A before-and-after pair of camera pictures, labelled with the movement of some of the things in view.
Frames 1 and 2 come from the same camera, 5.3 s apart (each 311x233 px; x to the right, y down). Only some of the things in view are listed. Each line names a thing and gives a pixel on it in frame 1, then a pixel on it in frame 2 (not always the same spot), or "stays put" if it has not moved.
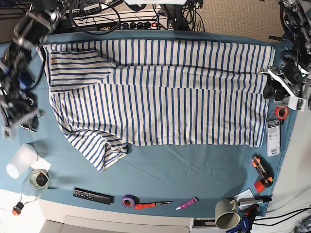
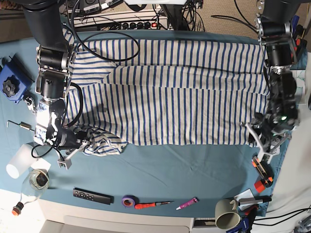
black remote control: (93, 196) stays put
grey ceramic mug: (226, 216) stays put
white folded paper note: (246, 200) stays put
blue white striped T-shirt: (109, 94) stays put
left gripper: (290, 74) -> (269, 130)
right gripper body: (21, 108) -> (66, 140)
